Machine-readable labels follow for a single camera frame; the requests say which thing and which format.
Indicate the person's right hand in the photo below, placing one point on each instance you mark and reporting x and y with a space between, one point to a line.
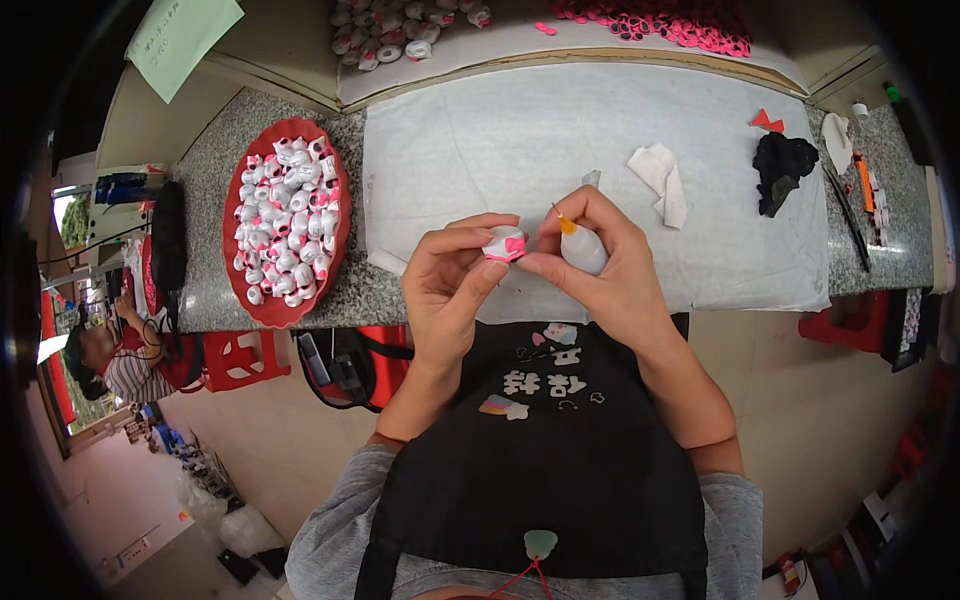
622 285

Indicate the person's left hand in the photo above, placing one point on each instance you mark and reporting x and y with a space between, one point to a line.
439 292

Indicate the clear glue bottle orange nozzle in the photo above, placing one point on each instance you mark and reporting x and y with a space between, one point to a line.
586 253

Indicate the white and pink toy piece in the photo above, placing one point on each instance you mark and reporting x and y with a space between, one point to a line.
501 244

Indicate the clear bottle cap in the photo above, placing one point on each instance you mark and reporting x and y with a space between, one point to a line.
591 178

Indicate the crumpled white tissue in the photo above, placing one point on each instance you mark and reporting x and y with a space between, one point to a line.
660 176

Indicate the red oval tray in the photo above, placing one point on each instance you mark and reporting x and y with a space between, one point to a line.
279 313

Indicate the white work cloth mat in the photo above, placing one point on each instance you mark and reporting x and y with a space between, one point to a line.
510 142

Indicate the pile of white pink toy parts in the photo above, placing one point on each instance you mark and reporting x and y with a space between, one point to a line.
289 217

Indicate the black cloth scrap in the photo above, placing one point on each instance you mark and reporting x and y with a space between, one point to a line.
780 165

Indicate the red plastic stool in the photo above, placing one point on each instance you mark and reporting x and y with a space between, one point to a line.
244 360
847 322

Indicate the person's body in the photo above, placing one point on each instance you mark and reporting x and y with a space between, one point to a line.
540 480

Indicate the red bow shape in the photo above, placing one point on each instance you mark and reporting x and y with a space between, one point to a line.
766 121

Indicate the thin black rod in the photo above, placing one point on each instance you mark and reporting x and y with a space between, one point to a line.
847 217

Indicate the shallow cardboard tray white liner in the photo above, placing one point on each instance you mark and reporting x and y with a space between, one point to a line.
495 64

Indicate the white rag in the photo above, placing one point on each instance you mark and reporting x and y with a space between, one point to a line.
837 139

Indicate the orange utility knife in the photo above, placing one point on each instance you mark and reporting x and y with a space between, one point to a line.
865 184

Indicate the heap of pink flat parts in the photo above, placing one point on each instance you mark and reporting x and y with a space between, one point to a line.
675 26

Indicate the row of small white parts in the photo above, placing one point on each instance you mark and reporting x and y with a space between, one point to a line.
880 217

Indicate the small pink flat part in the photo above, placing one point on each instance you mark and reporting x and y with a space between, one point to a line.
545 28

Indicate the heap of white round parts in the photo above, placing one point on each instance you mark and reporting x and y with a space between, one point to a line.
382 30

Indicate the black oval object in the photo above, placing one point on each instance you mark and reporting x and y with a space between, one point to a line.
169 236

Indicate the small white bottle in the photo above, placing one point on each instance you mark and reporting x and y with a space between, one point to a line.
860 110

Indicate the clear plastic bags heap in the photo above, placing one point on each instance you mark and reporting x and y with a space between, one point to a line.
232 525

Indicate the black marker green cap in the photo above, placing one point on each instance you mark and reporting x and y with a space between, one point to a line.
904 120

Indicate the green paper note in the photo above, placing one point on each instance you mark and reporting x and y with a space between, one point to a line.
180 41

